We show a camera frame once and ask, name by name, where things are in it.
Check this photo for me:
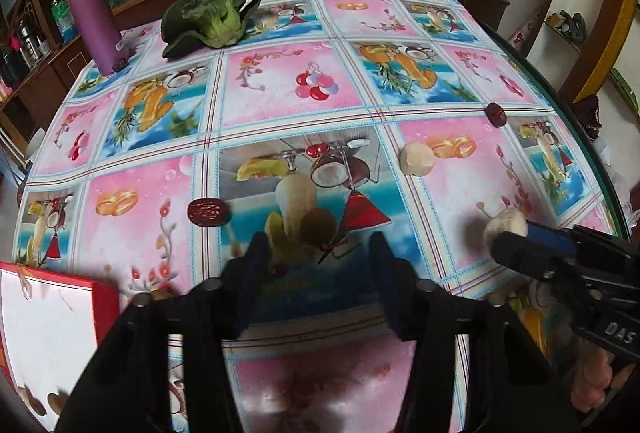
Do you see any beige cake chunk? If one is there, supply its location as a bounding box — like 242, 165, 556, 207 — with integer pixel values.
483, 208, 528, 250

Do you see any green bok choy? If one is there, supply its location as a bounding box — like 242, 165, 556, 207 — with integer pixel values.
160, 0, 262, 60

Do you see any brown longan fruit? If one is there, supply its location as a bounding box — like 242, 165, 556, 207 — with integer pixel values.
47, 392, 68, 416

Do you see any red white tray box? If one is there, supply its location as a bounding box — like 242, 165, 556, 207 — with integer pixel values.
1, 263, 119, 432

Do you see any round beige cake piece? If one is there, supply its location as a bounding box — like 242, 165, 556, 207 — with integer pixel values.
399, 141, 436, 176

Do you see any colourful printed tablecloth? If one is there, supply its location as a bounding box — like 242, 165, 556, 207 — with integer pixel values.
14, 0, 626, 432

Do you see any dark red date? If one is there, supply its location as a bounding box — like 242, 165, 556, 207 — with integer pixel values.
186, 198, 231, 227

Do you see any purple thermos bottle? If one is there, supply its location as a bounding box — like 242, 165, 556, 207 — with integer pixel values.
65, 0, 130, 76

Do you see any person's right hand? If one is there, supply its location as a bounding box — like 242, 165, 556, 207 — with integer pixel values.
570, 341, 636, 413

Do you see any wrinkled red date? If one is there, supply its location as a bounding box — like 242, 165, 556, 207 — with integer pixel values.
17, 387, 47, 417

